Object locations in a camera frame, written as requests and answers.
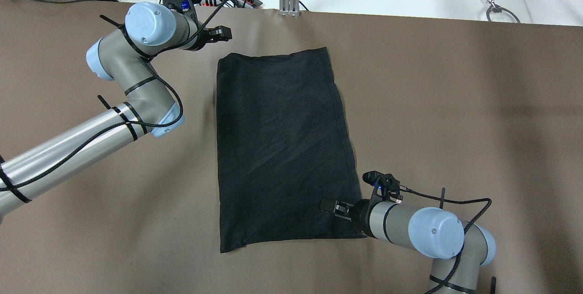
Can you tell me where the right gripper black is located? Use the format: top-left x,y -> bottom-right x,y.
318,198 -> 370,236

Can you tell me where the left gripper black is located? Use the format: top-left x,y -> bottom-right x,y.
189,26 -> 233,51

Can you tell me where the black t-shirt with logo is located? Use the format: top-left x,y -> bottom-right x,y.
216,47 -> 362,253

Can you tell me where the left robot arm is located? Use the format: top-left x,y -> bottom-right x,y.
0,2 -> 233,217

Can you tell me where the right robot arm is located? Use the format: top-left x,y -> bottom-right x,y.
319,198 -> 497,294

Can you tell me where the black orange usb hub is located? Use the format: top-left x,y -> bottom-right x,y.
235,0 -> 264,9

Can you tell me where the metal reacher tool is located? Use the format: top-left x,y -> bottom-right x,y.
485,0 -> 521,24

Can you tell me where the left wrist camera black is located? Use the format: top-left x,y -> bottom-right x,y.
161,0 -> 195,14

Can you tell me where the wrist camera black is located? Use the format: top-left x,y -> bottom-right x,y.
362,170 -> 403,206
161,0 -> 195,14

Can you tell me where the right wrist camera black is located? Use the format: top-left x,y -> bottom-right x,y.
362,170 -> 403,206

